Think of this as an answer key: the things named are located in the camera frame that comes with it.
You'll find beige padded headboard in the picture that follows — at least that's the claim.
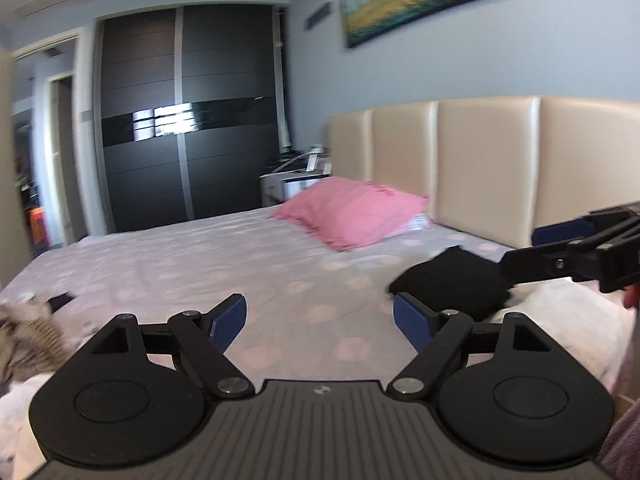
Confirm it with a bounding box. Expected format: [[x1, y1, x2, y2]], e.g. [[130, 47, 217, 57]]
[[327, 95, 640, 261]]

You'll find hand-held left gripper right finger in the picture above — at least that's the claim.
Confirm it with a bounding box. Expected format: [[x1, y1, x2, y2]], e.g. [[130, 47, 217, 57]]
[[386, 291, 557, 402]]

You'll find beige striped garment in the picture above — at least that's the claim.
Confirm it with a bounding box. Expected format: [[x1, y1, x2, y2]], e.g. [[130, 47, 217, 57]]
[[0, 296, 68, 386]]

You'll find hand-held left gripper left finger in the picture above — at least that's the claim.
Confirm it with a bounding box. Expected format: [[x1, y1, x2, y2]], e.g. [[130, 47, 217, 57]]
[[87, 293, 254, 401]]

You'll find folded black garment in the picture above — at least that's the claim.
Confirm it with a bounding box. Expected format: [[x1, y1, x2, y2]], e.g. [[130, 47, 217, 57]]
[[389, 246, 516, 323]]

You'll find pink pillow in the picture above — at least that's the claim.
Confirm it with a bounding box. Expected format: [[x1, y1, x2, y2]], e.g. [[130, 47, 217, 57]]
[[268, 176, 432, 252]]

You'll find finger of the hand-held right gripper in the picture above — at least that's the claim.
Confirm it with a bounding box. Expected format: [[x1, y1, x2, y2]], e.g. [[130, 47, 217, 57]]
[[500, 230, 640, 294], [531, 201, 640, 248]]

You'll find small black garment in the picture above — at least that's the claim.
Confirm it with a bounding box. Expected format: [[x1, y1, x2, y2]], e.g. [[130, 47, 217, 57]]
[[47, 291, 77, 312]]

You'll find hallway door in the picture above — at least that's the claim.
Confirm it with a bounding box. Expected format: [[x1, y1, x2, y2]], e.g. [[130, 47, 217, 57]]
[[47, 75, 88, 243]]

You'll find black sliding wardrobe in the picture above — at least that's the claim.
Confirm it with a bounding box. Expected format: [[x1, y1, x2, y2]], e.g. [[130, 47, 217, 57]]
[[95, 4, 291, 236]]

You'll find mauve cloth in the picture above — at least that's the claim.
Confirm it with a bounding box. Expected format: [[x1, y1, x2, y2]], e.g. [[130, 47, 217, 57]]
[[597, 400, 640, 480]]

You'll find dark wall vent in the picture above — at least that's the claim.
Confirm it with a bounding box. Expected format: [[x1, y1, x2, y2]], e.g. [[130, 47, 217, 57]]
[[304, 1, 332, 29]]

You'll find orange stool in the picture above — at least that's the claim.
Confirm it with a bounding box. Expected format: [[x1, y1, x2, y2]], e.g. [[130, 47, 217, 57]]
[[27, 207, 48, 246]]

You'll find beige room door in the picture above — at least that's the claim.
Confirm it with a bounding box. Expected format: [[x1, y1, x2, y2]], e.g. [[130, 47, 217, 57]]
[[0, 47, 33, 286]]

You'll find white printed pillow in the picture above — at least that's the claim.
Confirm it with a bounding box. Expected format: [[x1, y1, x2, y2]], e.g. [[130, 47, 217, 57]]
[[387, 211, 437, 237]]

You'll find white garment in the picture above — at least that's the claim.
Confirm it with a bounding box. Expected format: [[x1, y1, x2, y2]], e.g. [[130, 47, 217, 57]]
[[487, 277, 633, 398]]

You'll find mirrored nightstand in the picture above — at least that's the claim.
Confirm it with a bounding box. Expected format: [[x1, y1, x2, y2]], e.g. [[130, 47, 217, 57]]
[[259, 146, 332, 207]]

